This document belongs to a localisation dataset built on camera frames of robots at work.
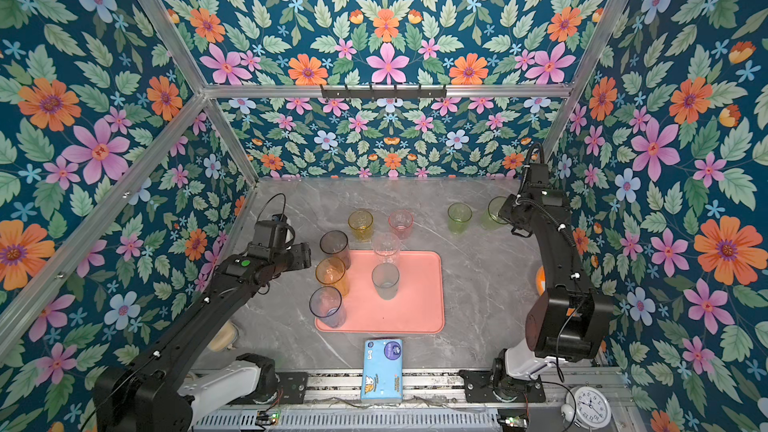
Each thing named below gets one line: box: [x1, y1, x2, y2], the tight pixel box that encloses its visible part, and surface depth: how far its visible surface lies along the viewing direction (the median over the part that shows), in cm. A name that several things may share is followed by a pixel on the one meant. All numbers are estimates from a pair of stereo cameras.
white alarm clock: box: [560, 382, 612, 430], surface depth 69 cm
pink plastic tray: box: [315, 250, 445, 335], surface depth 90 cm
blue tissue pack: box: [361, 338, 403, 402], surface depth 75 cm
